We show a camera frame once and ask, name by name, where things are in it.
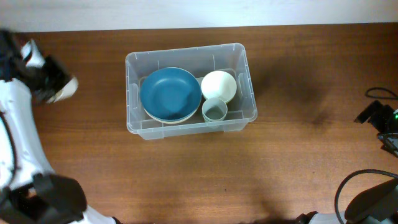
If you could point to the grey translucent cup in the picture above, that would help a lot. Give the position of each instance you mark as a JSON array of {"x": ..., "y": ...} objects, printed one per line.
[{"x": 214, "y": 109}]

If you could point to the white small bowl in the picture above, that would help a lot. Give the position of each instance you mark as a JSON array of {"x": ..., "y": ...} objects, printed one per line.
[{"x": 219, "y": 84}]

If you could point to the dark blue large bowl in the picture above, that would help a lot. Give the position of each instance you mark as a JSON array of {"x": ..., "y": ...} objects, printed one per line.
[{"x": 171, "y": 90}]

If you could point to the cream cup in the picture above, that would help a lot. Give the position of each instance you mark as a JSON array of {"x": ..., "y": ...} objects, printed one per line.
[{"x": 66, "y": 92}]

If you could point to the clear plastic storage bin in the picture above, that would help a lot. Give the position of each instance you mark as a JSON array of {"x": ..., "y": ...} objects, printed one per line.
[{"x": 199, "y": 61}]

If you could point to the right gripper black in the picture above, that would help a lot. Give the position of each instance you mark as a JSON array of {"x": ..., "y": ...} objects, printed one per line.
[{"x": 384, "y": 112}]

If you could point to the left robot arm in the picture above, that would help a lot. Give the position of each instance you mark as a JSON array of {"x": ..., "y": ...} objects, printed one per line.
[{"x": 31, "y": 191}]

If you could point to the cream large bowl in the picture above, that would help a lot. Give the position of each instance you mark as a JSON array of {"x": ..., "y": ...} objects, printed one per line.
[{"x": 172, "y": 118}]

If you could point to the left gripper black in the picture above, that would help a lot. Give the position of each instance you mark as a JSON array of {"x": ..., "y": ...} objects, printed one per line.
[{"x": 61, "y": 78}]

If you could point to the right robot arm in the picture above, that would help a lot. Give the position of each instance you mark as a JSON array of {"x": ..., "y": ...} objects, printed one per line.
[{"x": 379, "y": 203}]

